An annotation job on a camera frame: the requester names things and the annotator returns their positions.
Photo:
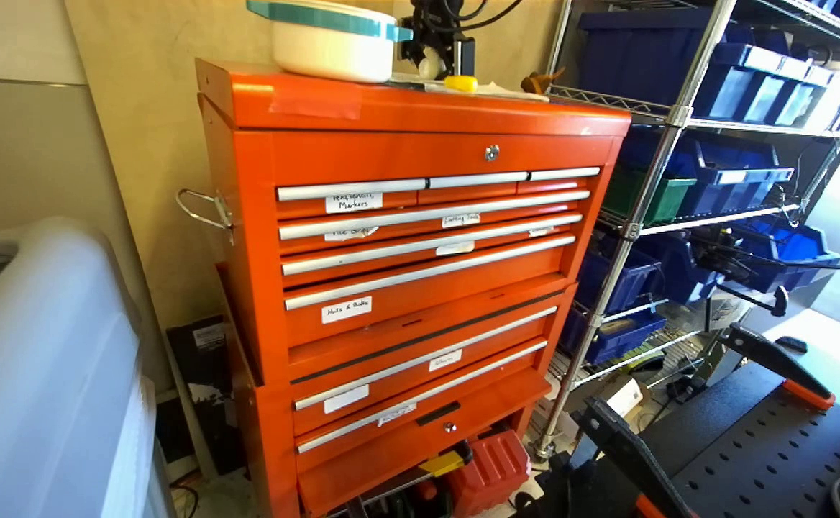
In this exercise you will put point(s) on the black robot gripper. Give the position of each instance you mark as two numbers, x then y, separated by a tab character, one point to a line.
437	23

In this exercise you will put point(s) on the small white object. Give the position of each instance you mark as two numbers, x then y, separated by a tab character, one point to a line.
428	68

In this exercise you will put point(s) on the yellow small object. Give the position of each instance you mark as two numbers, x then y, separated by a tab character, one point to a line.
460	84

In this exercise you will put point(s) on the white teal-rimmed bowl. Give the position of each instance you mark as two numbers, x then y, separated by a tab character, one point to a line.
332	39

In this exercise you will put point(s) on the orange tool chest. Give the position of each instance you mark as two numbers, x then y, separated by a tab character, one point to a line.
397	266

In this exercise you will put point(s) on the blue storage bin middle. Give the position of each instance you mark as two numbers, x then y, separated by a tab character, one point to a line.
729	174

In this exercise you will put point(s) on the blue storage bin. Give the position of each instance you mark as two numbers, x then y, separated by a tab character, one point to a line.
729	174
777	255
754	84

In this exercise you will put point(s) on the blue storage bin top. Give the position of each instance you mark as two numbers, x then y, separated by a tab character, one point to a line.
754	84

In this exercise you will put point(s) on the blue storage bin lower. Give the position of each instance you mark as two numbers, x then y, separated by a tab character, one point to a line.
777	255

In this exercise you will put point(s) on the red plastic case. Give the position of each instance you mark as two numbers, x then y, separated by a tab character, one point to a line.
495	469

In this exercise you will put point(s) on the black orange clamp near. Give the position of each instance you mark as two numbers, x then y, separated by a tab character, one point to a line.
623	446

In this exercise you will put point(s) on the black orange clamp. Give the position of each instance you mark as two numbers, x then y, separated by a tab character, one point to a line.
797	380
623	446

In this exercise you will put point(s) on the black orange clamp far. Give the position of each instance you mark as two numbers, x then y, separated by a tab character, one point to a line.
797	380

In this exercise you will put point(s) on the black perforated table board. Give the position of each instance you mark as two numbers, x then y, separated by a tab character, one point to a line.
748	446

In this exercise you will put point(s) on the metal wire shelf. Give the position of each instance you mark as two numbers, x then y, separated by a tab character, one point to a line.
651	59

